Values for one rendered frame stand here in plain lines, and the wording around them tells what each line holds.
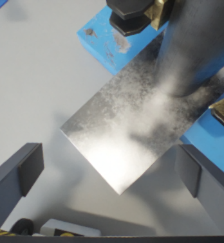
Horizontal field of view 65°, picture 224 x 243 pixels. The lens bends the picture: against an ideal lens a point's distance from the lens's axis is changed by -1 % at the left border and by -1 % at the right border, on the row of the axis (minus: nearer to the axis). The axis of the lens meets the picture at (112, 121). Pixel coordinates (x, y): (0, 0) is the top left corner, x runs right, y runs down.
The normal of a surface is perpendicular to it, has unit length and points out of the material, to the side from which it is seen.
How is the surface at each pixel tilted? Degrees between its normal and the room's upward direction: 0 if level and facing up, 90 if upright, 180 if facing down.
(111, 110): 0
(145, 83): 0
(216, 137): 0
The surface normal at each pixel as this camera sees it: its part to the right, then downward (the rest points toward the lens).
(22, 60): -0.09, -0.15
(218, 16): -0.55, 0.84
